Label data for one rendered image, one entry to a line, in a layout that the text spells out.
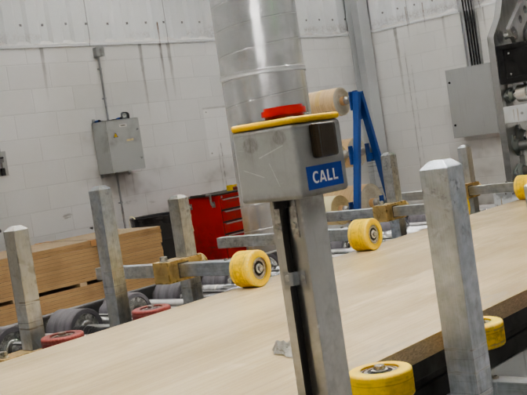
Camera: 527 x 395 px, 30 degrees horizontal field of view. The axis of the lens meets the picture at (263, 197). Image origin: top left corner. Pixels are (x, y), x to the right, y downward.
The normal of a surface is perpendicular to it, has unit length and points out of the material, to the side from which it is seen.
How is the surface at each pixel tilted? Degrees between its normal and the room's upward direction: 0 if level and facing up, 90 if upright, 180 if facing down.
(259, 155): 90
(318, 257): 90
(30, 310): 90
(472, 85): 90
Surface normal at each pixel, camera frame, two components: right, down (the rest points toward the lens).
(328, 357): 0.76, -0.08
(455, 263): -0.63, 0.14
